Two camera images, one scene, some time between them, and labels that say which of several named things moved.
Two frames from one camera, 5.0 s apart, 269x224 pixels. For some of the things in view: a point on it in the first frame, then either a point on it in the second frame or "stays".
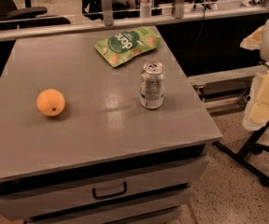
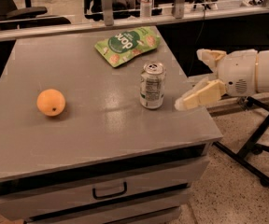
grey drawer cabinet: x=104 y=159 stays
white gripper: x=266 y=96 -> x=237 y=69
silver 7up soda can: x=152 y=85 stays
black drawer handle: x=125 y=189 stays
